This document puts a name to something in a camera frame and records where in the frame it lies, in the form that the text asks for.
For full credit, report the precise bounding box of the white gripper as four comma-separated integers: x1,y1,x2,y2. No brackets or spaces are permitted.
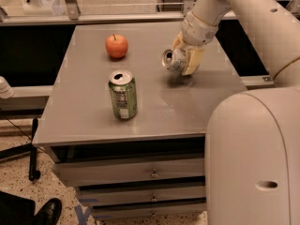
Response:
172,11,218,76

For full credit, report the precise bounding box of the white green 7up can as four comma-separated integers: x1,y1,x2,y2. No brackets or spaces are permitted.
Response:
162,49,187,72

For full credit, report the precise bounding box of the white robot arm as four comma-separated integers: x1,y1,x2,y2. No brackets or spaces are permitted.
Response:
173,0,300,225

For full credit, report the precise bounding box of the green soda can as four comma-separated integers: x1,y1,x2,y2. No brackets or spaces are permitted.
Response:
108,69,137,120

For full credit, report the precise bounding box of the red orange apple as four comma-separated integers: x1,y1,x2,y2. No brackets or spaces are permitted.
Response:
105,34,128,59

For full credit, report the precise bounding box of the grey drawer cabinet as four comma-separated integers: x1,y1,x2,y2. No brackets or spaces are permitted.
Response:
34,22,244,220

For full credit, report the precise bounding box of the middle grey drawer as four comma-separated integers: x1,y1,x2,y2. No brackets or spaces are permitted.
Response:
77,185,205,206

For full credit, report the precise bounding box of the grey drawer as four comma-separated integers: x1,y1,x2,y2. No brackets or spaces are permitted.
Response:
77,185,205,206
91,202,206,220
52,156,204,187

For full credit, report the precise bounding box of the top grey drawer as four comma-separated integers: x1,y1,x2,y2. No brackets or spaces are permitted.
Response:
52,156,204,187

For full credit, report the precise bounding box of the bottom grey drawer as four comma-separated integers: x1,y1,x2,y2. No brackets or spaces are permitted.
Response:
91,202,206,220

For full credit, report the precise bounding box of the white cylindrical object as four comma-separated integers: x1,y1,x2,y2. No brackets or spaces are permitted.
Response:
0,76,14,98

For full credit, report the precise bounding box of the black tripod leg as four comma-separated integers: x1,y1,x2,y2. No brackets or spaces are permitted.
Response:
29,118,40,181

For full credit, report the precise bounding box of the black leather shoe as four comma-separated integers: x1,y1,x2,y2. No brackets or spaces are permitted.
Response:
31,198,62,225

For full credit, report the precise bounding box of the dark trouser leg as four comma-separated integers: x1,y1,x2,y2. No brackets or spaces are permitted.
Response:
0,192,36,225

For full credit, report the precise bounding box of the metal railing frame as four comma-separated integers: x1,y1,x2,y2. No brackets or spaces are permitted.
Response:
0,0,300,27

